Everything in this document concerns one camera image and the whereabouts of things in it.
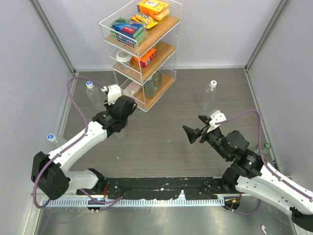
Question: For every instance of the white box, bottom shelf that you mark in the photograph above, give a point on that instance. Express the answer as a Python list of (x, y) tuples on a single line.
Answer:
[(132, 89)]

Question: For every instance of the glass jar, bottom shelf front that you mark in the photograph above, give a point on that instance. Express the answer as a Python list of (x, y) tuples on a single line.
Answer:
[(149, 88)]

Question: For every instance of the glass jar, shelf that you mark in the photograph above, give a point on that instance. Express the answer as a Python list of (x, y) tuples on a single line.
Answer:
[(157, 77), (149, 88)]

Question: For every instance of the white wire shelf rack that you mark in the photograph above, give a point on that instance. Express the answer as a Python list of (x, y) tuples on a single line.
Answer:
[(163, 37)]

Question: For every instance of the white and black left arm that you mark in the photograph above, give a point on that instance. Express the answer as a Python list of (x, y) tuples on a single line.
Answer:
[(51, 172)]

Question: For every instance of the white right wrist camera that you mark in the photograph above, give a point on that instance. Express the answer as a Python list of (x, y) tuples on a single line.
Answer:
[(216, 117)]

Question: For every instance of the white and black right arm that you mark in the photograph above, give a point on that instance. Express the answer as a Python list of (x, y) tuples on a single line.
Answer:
[(250, 173)]

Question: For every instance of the clear bottle with blue cap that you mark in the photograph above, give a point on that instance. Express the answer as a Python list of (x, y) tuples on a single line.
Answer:
[(56, 141)]

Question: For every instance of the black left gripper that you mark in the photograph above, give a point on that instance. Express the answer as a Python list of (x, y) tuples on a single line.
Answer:
[(109, 106)]

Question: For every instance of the yellow sponge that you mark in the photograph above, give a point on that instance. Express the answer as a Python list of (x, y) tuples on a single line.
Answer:
[(160, 16)]

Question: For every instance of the yellow candy bag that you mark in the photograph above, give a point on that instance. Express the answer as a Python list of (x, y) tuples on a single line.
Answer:
[(144, 19)]

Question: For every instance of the orange snack box, top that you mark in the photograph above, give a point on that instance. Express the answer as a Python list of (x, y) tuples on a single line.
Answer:
[(151, 6)]

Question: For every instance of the green glass bottle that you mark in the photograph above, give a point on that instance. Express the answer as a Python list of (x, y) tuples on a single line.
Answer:
[(265, 149)]

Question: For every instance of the green and blue box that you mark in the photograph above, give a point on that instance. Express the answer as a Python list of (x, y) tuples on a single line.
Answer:
[(128, 32)]

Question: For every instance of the white slotted cable duct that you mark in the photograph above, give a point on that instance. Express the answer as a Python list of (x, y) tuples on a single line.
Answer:
[(180, 202)]

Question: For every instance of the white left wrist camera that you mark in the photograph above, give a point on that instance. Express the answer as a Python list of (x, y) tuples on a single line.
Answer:
[(113, 93)]

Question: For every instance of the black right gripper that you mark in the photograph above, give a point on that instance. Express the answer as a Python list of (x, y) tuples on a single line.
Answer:
[(192, 134)]

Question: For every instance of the orange box, middle shelf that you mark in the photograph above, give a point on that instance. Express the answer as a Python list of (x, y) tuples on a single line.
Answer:
[(146, 58)]

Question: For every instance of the blue and white bottle cap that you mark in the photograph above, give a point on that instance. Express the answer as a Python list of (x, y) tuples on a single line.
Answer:
[(89, 84)]

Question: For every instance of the clear plastic bottle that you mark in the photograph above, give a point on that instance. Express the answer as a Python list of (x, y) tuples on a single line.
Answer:
[(121, 132), (207, 98), (95, 98)]

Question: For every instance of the white lidded paper cup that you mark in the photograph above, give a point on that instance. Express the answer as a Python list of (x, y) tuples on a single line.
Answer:
[(123, 57)]

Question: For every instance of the glass jar, bottom shelf back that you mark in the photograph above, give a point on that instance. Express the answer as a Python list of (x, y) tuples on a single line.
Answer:
[(157, 77)]

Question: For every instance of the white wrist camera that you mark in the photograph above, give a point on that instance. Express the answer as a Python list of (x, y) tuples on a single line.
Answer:
[(216, 117), (113, 93)]

